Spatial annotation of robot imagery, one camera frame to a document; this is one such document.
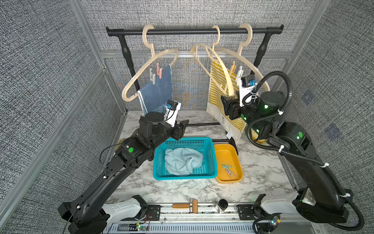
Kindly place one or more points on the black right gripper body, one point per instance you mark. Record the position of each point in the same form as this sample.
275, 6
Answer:
237, 109

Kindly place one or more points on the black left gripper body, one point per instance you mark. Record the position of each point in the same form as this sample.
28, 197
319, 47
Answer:
177, 132

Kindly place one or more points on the light blue terry towel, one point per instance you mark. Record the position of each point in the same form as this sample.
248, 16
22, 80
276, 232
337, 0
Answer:
182, 161

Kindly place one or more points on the mint green clothespin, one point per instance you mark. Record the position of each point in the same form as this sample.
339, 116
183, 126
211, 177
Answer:
227, 167

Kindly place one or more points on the pink clothespin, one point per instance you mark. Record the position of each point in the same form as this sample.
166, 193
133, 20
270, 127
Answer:
231, 174

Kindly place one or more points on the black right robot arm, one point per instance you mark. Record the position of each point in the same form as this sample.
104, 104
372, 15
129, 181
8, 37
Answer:
323, 199

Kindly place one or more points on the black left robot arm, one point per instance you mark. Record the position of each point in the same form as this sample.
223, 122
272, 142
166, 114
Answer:
89, 213

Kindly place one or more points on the teal plastic basket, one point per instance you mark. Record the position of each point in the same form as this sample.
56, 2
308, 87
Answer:
202, 144

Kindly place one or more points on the dark blue hello towel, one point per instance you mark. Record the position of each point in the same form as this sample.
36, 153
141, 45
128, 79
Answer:
153, 98

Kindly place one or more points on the white clothespin on blue towel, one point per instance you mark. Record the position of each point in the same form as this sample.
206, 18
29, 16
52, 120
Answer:
152, 77

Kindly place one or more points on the yellow plastic tray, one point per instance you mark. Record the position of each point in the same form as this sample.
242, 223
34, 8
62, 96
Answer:
226, 154

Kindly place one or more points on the salmon clothespin on blue towel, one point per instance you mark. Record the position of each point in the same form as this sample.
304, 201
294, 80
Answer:
159, 71

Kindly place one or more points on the black clothes rack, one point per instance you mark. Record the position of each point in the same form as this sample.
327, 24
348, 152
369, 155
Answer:
122, 33

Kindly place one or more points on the small black lidded jar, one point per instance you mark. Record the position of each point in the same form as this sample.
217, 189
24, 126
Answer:
221, 206

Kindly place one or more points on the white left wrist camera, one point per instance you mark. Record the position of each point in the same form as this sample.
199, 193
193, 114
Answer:
172, 107

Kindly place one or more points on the wooden handle roller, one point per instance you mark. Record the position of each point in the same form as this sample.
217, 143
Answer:
192, 206

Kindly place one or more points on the white right arm base mount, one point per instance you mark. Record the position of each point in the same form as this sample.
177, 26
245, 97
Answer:
269, 204

